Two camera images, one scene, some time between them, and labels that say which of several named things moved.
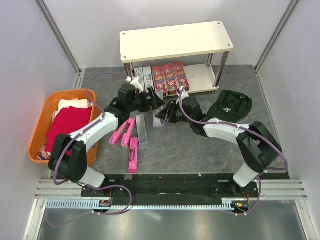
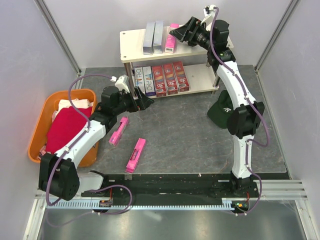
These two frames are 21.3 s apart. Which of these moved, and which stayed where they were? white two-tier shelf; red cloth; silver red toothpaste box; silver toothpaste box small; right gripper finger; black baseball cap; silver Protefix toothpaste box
Moved: right gripper finger; silver Protefix toothpaste box; silver toothpaste box small
Stayed: white two-tier shelf; silver red toothpaste box; red cloth; black baseball cap
